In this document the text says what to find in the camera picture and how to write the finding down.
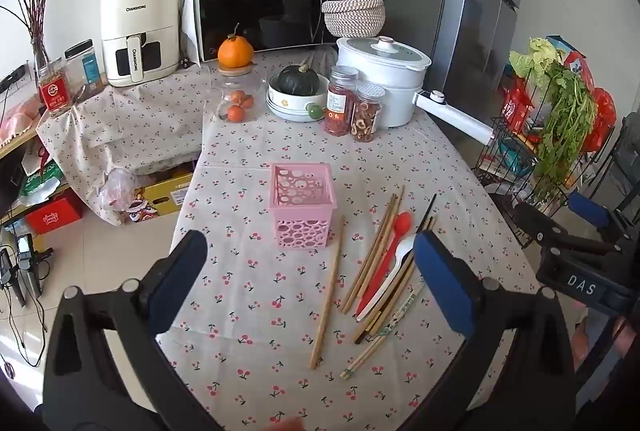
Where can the black handheld device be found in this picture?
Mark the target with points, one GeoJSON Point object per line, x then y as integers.
{"type": "Point", "coordinates": [27, 261]}

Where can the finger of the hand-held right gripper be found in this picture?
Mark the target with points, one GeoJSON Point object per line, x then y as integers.
{"type": "Point", "coordinates": [590, 211]}
{"type": "Point", "coordinates": [535, 223]}

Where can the cream air fryer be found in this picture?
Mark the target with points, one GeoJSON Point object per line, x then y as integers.
{"type": "Point", "coordinates": [140, 11]}

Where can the clear jar of red berries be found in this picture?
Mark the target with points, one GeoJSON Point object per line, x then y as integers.
{"type": "Point", "coordinates": [340, 111]}

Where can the dark green squash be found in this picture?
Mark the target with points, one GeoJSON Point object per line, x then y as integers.
{"type": "Point", "coordinates": [299, 80]}

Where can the yellow cardboard box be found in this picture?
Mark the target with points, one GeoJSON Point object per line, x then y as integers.
{"type": "Point", "coordinates": [167, 193]}

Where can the red snack packet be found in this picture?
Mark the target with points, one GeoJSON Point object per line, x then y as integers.
{"type": "Point", "coordinates": [515, 108]}

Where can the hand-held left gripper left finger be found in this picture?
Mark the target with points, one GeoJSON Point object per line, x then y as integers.
{"type": "Point", "coordinates": [175, 283]}

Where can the black chopstick with gold end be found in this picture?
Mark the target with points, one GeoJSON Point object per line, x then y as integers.
{"type": "Point", "coordinates": [428, 211]}
{"type": "Point", "coordinates": [373, 330]}

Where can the pale green lettuce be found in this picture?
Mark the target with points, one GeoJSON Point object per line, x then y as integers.
{"type": "Point", "coordinates": [532, 56]}

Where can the white plastic spoon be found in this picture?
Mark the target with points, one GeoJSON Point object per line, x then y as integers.
{"type": "Point", "coordinates": [402, 253]}

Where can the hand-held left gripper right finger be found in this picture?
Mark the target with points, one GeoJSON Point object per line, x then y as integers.
{"type": "Point", "coordinates": [445, 283]}

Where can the green herb bunch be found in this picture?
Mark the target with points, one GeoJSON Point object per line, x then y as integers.
{"type": "Point", "coordinates": [565, 126]}

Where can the grey refrigerator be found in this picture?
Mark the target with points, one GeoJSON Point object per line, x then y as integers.
{"type": "Point", "coordinates": [450, 11]}

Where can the clear plastic bag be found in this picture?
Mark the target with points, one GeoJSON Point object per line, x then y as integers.
{"type": "Point", "coordinates": [117, 188]}

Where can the black door microwave oven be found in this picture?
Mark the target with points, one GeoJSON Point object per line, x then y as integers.
{"type": "Point", "coordinates": [260, 11]}

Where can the red plastic bag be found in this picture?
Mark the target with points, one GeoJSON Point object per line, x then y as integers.
{"type": "Point", "coordinates": [602, 116]}

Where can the glass jar with cork lid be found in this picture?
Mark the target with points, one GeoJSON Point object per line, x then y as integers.
{"type": "Point", "coordinates": [222, 86]}

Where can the red box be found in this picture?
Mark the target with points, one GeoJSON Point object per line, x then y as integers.
{"type": "Point", "coordinates": [52, 216]}

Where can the white bowl with green knob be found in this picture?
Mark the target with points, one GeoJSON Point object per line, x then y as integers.
{"type": "Point", "coordinates": [290, 108]}

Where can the clear container with black lid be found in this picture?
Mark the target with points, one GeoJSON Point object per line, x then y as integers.
{"type": "Point", "coordinates": [87, 66]}

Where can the pink perforated utensil basket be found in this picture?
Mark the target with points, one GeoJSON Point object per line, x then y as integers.
{"type": "Point", "coordinates": [300, 211]}

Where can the red label jar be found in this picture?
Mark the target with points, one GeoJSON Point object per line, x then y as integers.
{"type": "Point", "coordinates": [54, 93]}

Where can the clear jar of dried slices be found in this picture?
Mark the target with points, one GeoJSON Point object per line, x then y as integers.
{"type": "Point", "coordinates": [367, 116]}

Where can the small orange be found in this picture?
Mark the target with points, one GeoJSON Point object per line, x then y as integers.
{"type": "Point", "coordinates": [242, 99]}
{"type": "Point", "coordinates": [236, 113]}

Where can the paper-wrapped disposable chopsticks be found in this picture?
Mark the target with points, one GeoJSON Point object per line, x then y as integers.
{"type": "Point", "coordinates": [395, 317]}

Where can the white electric cooking pot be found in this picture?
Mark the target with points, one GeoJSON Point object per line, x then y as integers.
{"type": "Point", "coordinates": [375, 86]}

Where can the wooden chopstick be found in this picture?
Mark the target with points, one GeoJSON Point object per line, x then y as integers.
{"type": "Point", "coordinates": [327, 291]}
{"type": "Point", "coordinates": [395, 298]}
{"type": "Point", "coordinates": [372, 251]}
{"type": "Point", "coordinates": [396, 203]}
{"type": "Point", "coordinates": [367, 271]}

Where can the red plastic spoon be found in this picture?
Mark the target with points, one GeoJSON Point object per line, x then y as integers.
{"type": "Point", "coordinates": [401, 222]}

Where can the cherry print tablecloth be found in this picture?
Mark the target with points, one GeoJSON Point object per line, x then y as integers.
{"type": "Point", "coordinates": [260, 311]}

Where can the small flower print cloth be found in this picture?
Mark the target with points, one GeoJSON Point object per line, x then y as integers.
{"type": "Point", "coordinates": [140, 126]}

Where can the large orange with stem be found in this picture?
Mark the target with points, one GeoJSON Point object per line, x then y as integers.
{"type": "Point", "coordinates": [236, 52]}

